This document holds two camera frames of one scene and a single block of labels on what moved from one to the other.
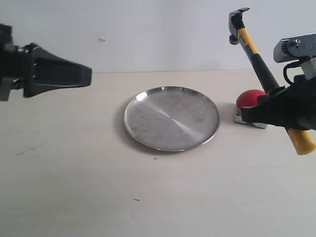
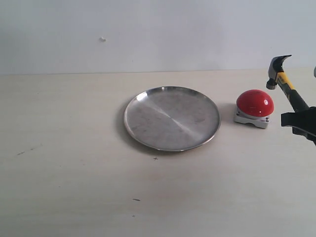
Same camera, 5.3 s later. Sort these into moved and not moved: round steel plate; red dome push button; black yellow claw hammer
Moved: black yellow claw hammer
Not moved: round steel plate; red dome push button
